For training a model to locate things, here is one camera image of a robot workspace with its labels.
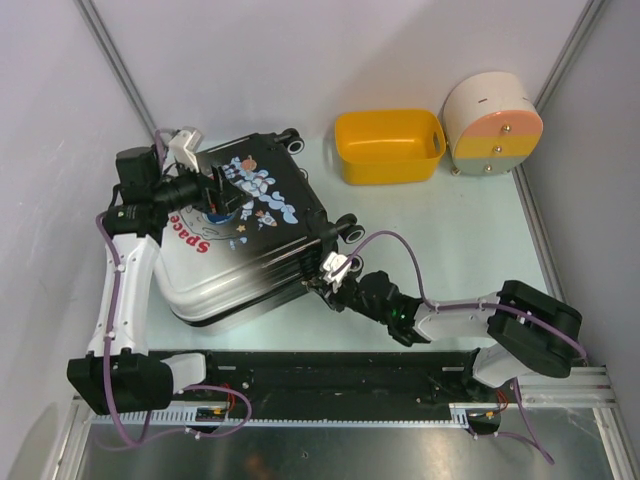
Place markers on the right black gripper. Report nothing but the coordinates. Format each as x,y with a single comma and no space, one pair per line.
333,298

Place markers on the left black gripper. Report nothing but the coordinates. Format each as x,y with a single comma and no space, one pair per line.
228,201

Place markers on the space print kids suitcase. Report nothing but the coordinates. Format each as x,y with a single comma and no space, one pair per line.
211,267

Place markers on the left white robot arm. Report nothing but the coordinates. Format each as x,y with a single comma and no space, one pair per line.
117,374

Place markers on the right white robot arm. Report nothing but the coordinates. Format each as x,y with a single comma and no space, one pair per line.
529,330

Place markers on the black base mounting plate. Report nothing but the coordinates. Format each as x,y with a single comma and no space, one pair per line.
343,385

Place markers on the yellow plastic basket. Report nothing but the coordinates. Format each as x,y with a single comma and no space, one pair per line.
384,147

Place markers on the round pastel drawer box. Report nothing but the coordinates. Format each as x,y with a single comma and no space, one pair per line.
490,123

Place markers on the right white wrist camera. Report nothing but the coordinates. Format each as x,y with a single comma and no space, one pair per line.
334,269

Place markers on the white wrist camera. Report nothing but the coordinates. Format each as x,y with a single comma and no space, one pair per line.
186,145
334,269

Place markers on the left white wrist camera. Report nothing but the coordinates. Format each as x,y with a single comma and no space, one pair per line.
186,145

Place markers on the white slotted cable duct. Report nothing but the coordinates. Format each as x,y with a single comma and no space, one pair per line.
451,416

